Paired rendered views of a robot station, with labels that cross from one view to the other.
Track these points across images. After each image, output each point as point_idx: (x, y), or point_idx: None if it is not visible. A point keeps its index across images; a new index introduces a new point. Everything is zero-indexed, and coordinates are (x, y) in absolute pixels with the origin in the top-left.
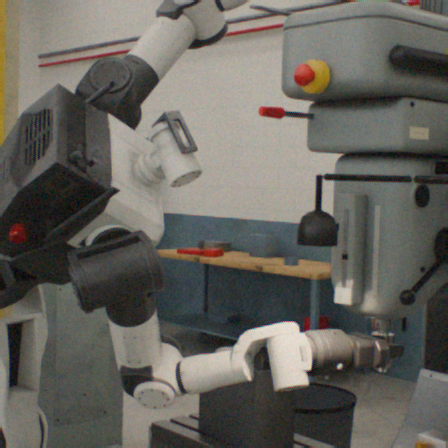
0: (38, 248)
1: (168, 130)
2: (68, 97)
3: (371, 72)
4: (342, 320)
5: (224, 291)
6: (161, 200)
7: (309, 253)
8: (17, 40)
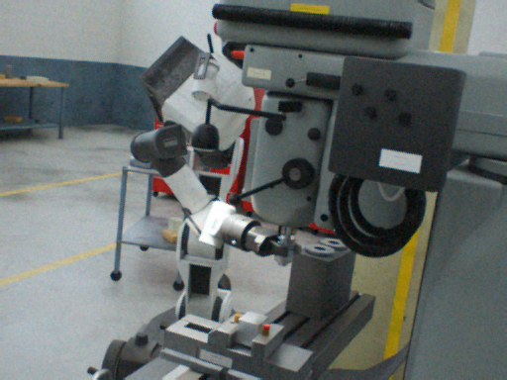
0: None
1: (202, 64)
2: (182, 43)
3: (217, 25)
4: None
5: None
6: (213, 110)
7: None
8: (471, 5)
